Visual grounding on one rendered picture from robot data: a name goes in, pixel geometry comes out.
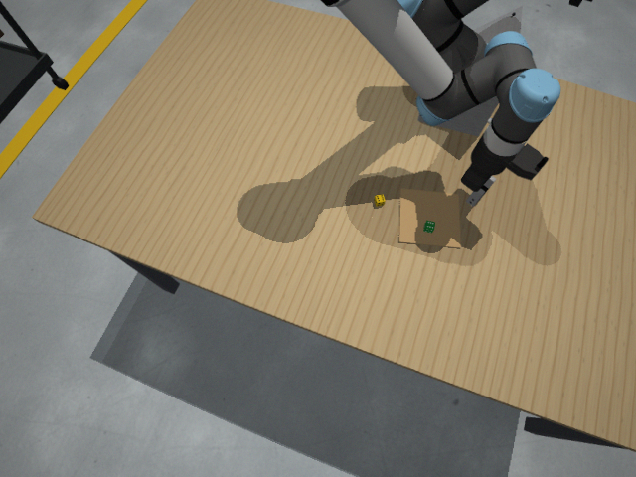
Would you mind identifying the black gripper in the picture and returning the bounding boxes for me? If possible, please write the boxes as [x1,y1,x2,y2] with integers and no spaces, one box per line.
[461,118,549,207]

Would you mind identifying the tan square mat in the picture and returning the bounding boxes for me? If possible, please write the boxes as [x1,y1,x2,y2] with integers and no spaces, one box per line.
[399,188,461,248]

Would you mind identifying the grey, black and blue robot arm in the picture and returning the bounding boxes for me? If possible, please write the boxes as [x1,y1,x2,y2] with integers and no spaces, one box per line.
[321,0,560,144]

